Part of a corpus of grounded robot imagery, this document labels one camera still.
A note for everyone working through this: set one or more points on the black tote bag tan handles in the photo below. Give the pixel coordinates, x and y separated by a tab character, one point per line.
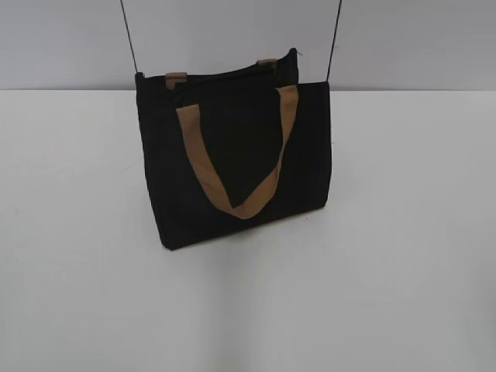
232	151

